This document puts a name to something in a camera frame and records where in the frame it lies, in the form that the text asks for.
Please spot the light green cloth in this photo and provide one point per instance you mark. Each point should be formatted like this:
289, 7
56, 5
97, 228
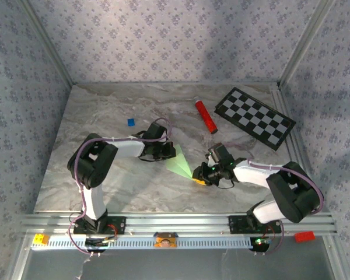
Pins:
178, 164

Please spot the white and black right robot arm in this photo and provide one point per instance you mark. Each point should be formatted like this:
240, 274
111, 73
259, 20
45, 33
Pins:
251, 175

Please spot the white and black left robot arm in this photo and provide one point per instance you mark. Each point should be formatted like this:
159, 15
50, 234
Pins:
128, 148

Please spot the small blue block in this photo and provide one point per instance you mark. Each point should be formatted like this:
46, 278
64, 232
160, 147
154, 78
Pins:
131, 122

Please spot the red cylindrical tube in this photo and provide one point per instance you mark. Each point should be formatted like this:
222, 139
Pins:
205, 115

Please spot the orange cartoon face figure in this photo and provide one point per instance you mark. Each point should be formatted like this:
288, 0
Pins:
165, 240

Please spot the black and white checkerboard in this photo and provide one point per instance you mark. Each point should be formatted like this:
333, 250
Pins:
251, 109

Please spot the red toy brick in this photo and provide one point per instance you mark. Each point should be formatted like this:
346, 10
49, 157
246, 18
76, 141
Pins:
304, 237

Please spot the yellow toy brick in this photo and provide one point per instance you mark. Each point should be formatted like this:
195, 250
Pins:
41, 239

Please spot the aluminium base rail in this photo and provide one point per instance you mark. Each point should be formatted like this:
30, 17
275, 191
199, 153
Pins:
178, 223

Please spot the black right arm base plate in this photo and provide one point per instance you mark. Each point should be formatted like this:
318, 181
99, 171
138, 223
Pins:
236, 224

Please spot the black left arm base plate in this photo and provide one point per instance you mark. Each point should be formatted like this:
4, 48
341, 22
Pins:
119, 224

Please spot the aluminium side rail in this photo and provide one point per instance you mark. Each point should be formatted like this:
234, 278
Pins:
281, 102

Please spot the aluminium frame post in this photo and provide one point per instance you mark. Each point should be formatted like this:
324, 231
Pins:
303, 43

